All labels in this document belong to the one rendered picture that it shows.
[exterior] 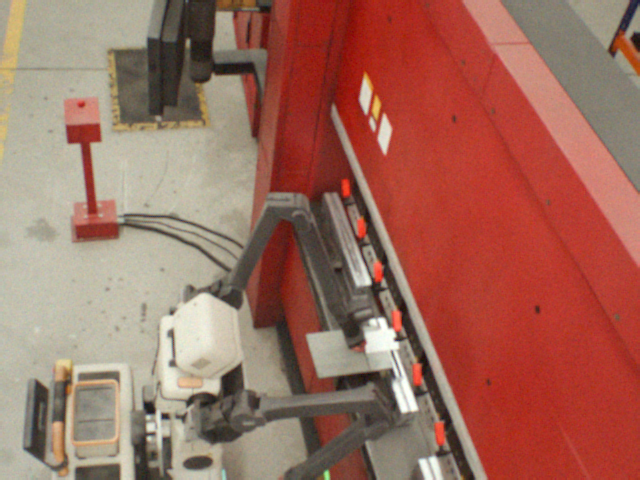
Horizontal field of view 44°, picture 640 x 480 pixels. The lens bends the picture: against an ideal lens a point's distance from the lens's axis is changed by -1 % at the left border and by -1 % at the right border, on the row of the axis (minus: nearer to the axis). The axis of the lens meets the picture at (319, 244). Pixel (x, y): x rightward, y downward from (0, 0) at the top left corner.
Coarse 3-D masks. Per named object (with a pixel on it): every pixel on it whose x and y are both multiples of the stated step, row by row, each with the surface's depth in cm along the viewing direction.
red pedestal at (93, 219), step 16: (64, 112) 370; (80, 112) 371; (96, 112) 372; (80, 128) 367; (96, 128) 370; (80, 144) 384; (80, 208) 422; (96, 208) 417; (112, 208) 425; (80, 224) 415; (96, 224) 417; (112, 224) 420; (80, 240) 421
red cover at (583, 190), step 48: (432, 0) 203; (480, 0) 188; (480, 48) 180; (528, 48) 176; (480, 96) 182; (528, 96) 163; (528, 144) 164; (576, 144) 154; (576, 192) 149; (624, 192) 146; (576, 240) 151; (624, 240) 137; (624, 288) 138; (624, 336) 139
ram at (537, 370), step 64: (384, 0) 240; (384, 64) 245; (448, 64) 201; (448, 128) 205; (384, 192) 256; (448, 192) 209; (512, 192) 176; (448, 256) 213; (512, 256) 179; (448, 320) 217; (512, 320) 182; (576, 320) 156; (448, 384) 221; (512, 384) 185; (576, 384) 158; (512, 448) 187; (576, 448) 160
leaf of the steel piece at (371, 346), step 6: (366, 336) 279; (372, 336) 279; (378, 336) 279; (384, 336) 280; (372, 342) 277; (378, 342) 278; (384, 342) 278; (366, 348) 275; (372, 348) 276; (378, 348) 276; (384, 348) 276; (390, 348) 276
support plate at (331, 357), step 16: (320, 336) 276; (336, 336) 277; (320, 352) 272; (336, 352) 273; (352, 352) 274; (384, 352) 275; (320, 368) 267; (336, 368) 268; (352, 368) 269; (368, 368) 270; (384, 368) 271
